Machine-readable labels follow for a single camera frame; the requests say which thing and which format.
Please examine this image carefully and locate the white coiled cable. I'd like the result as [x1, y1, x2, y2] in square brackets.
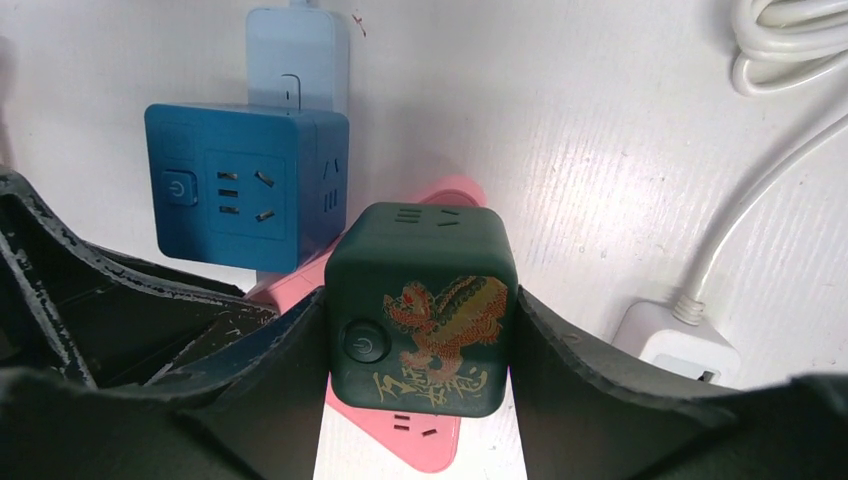
[672, 0, 848, 326]

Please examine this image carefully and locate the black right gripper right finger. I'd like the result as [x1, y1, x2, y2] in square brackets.
[510, 290, 847, 479]

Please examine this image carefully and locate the light blue power strip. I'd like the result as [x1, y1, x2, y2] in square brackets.
[245, 1, 350, 115]

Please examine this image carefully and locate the dark green cube socket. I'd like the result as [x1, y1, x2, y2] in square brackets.
[324, 202, 519, 418]

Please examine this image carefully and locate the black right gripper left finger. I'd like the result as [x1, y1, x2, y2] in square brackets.
[1, 168, 328, 479]

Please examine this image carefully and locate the white power strip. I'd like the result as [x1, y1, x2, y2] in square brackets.
[612, 301, 741, 386]

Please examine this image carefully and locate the blue cube socket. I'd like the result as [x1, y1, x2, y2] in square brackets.
[144, 104, 350, 274]

